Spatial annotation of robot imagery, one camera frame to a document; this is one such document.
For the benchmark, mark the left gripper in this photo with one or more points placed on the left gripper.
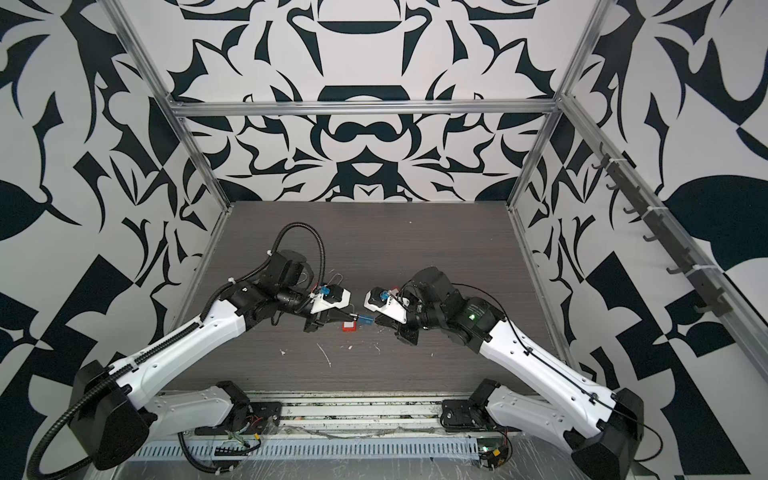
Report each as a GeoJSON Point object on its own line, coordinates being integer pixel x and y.
{"type": "Point", "coordinates": [320, 320]}

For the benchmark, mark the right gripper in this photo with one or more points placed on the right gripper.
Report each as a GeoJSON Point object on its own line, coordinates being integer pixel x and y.
{"type": "Point", "coordinates": [409, 335]}

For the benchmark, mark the red padlock long shackle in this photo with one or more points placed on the red padlock long shackle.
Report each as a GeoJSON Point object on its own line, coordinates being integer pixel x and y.
{"type": "Point", "coordinates": [350, 326]}

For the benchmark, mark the blue padlock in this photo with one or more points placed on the blue padlock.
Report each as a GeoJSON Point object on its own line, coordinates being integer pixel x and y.
{"type": "Point", "coordinates": [366, 320]}

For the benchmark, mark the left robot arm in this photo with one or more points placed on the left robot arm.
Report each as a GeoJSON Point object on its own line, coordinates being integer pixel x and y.
{"type": "Point", "coordinates": [116, 409]}

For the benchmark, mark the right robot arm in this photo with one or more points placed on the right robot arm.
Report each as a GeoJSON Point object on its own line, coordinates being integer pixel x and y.
{"type": "Point", "coordinates": [599, 428]}

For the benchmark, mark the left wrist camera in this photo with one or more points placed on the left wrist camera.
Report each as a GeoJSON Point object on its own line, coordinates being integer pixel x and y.
{"type": "Point", "coordinates": [329, 297]}

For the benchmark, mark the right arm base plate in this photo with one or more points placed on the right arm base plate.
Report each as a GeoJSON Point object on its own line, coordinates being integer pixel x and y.
{"type": "Point", "coordinates": [462, 415]}

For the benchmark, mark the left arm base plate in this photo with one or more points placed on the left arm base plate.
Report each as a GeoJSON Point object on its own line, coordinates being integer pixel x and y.
{"type": "Point", "coordinates": [258, 418]}

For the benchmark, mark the white cable duct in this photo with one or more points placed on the white cable duct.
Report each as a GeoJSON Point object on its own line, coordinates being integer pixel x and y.
{"type": "Point", "coordinates": [460, 448]}

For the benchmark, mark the wall hook rack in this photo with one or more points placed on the wall hook rack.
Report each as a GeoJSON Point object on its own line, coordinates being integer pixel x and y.
{"type": "Point", "coordinates": [667, 231]}

